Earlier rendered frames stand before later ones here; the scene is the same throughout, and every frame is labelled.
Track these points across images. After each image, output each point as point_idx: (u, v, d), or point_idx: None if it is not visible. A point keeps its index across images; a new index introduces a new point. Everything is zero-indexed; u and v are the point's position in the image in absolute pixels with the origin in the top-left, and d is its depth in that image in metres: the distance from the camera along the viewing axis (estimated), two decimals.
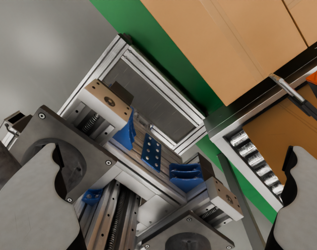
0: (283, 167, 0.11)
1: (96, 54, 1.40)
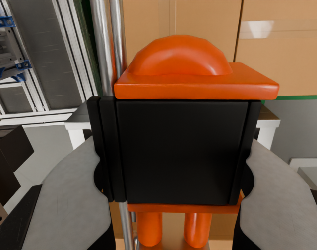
0: None
1: None
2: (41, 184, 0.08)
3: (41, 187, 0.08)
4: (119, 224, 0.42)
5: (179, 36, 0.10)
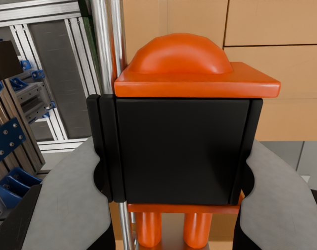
0: None
1: None
2: (41, 184, 0.08)
3: (41, 187, 0.08)
4: (118, 226, 0.41)
5: (180, 34, 0.10)
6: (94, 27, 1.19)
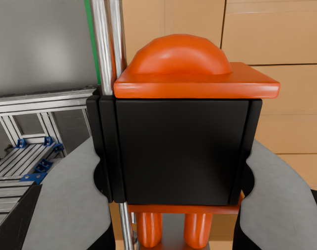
0: None
1: (64, 78, 1.33)
2: (41, 185, 0.08)
3: (41, 187, 0.08)
4: (119, 226, 0.41)
5: (180, 35, 0.10)
6: None
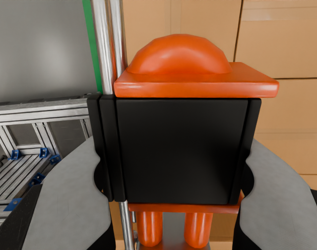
0: None
1: (62, 85, 1.26)
2: (41, 184, 0.08)
3: (41, 187, 0.08)
4: (120, 226, 0.41)
5: (179, 35, 0.10)
6: None
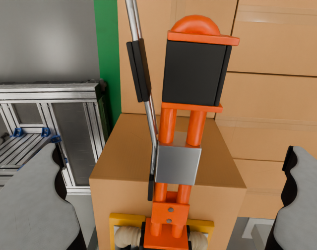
0: (283, 167, 0.11)
1: (66, 69, 1.33)
2: None
3: None
4: (126, 172, 0.53)
5: (197, 15, 0.21)
6: (104, 96, 1.40)
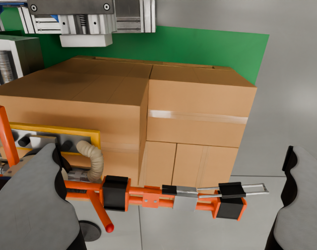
0: (283, 167, 0.11)
1: None
2: None
3: None
4: (140, 124, 0.81)
5: (246, 206, 0.62)
6: None
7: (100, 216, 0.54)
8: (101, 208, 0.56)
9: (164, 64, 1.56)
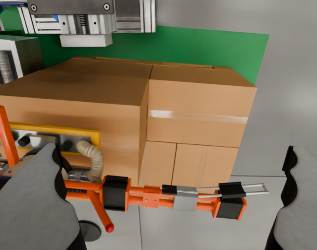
0: (283, 167, 0.11)
1: None
2: None
3: None
4: (140, 124, 0.81)
5: (246, 206, 0.62)
6: None
7: (100, 216, 0.54)
8: (101, 208, 0.56)
9: (164, 64, 1.56)
